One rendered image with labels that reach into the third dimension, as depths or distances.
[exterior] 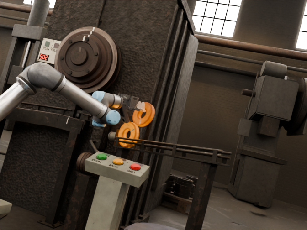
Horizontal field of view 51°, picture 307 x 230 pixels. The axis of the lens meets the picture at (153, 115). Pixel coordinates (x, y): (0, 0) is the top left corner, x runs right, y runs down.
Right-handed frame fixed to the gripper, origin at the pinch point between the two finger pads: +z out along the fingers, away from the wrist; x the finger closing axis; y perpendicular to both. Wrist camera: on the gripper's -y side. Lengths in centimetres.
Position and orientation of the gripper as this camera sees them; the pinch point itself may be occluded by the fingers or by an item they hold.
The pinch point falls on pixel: (144, 111)
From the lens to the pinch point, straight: 196.0
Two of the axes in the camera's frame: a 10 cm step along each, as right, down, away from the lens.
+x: -6.1, -1.4, 7.8
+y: 2.1, -9.8, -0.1
